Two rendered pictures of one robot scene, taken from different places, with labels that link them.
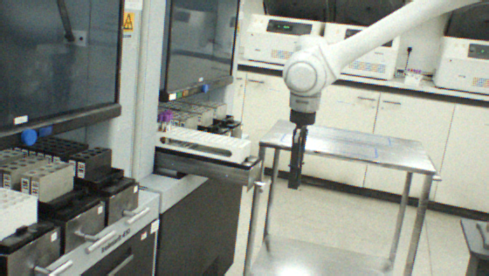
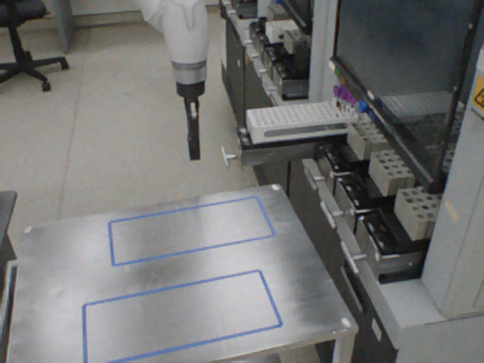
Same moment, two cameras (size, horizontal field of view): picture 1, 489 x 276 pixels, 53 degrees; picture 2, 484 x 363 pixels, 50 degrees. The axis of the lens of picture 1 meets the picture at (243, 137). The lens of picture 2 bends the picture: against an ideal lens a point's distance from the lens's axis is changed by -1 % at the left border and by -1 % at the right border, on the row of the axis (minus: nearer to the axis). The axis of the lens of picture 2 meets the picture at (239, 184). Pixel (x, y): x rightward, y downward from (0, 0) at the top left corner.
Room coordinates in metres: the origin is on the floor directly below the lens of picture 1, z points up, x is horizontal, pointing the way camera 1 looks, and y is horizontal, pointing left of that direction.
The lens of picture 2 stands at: (2.55, -0.59, 1.57)
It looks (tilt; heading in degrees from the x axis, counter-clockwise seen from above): 36 degrees down; 155
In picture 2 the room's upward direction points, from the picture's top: 1 degrees counter-clockwise
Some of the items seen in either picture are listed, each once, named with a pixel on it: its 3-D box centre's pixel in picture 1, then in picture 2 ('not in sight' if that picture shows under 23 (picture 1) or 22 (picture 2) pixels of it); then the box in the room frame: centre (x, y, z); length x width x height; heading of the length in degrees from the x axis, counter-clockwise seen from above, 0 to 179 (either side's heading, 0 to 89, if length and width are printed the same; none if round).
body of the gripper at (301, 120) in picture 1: (301, 125); (191, 95); (1.38, -0.16, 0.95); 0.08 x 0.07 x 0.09; 164
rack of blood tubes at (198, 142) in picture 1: (201, 145); (302, 123); (1.47, 0.13, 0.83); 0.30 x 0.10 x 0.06; 74
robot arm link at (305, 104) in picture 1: (305, 100); (189, 68); (1.38, -0.16, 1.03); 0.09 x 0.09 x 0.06
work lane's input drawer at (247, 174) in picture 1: (161, 153); (346, 135); (1.51, 0.26, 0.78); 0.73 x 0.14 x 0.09; 74
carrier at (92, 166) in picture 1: (95, 165); (302, 59); (1.11, 0.35, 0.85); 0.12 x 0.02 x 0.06; 164
